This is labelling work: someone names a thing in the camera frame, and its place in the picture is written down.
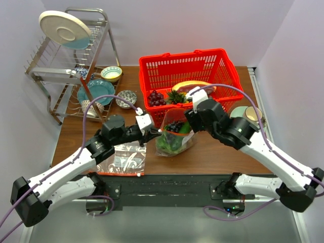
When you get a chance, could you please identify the toy cucumber green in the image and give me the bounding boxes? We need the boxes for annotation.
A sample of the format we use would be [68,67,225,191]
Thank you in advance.
[179,121,191,134]

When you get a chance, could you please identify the toy napa cabbage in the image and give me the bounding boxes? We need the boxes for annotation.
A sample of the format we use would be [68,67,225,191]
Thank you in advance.
[155,133,189,156]

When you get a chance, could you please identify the toy dark grapes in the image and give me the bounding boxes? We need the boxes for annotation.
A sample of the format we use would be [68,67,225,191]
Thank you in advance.
[165,120,184,134]

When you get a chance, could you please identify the zip bag red zipper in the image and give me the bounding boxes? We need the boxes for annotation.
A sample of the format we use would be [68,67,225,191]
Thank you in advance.
[156,108,195,157]

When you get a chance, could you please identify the red plastic shopping basket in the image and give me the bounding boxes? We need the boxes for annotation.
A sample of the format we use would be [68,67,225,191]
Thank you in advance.
[139,49,243,127]

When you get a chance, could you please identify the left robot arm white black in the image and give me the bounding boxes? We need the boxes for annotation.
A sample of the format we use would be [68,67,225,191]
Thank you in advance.
[10,114,161,227]

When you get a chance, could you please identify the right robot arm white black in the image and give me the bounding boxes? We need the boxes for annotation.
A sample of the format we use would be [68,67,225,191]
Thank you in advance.
[184,99,323,213]

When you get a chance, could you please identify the toy red grapes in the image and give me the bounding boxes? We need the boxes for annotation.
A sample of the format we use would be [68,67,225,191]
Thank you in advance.
[147,90,167,107]

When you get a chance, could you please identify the mint green saucer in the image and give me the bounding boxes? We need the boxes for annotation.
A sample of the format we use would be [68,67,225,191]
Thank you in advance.
[230,106,267,131]

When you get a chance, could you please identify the black white patterned bowl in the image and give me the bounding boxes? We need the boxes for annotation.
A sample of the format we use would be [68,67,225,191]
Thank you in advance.
[116,90,137,109]

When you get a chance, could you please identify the toy pineapple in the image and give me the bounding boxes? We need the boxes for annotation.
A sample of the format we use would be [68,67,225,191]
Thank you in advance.
[166,90,188,105]

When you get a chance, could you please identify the toy meat slice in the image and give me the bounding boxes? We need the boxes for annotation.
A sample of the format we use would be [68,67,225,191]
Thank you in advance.
[169,80,210,94]

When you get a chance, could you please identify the blue patterned white bowl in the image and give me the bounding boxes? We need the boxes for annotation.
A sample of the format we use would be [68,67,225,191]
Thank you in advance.
[81,100,104,118]

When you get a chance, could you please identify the cream speckled mug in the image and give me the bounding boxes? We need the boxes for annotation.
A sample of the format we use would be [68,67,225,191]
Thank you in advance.
[243,106,266,127]

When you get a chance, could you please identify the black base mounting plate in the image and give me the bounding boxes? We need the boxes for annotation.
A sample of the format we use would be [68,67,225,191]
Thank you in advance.
[44,173,282,212]

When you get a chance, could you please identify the teal scalloped plate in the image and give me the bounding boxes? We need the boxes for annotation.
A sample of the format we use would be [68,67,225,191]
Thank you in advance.
[77,79,115,104]

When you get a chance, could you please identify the yellow rim teal bowl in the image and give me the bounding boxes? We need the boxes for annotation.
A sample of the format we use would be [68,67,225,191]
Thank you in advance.
[100,66,123,83]

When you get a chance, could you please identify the metal dish rack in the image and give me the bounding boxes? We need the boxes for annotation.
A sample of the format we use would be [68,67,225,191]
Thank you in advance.
[25,7,120,125]

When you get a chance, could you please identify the small blue patterned dish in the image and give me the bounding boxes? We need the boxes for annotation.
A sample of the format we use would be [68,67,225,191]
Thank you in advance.
[74,65,89,80]

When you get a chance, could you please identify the large white blue plate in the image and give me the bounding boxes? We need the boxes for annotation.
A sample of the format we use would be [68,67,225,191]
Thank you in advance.
[38,11,92,50]

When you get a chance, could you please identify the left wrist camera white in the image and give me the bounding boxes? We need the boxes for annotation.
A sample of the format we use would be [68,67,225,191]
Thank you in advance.
[136,114,154,135]

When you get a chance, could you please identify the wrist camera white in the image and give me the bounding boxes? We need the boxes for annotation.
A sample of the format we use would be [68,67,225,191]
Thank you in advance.
[136,114,154,135]
[186,86,208,113]

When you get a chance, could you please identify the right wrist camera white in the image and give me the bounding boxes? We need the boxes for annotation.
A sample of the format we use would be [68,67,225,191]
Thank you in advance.
[186,86,208,113]

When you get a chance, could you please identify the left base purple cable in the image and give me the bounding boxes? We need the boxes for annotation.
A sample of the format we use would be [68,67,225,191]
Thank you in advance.
[86,193,114,217]

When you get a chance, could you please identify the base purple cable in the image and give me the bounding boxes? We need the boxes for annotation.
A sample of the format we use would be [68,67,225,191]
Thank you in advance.
[203,198,278,221]
[86,193,114,217]

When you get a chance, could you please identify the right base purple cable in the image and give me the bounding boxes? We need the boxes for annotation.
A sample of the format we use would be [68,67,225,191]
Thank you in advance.
[203,198,278,221]

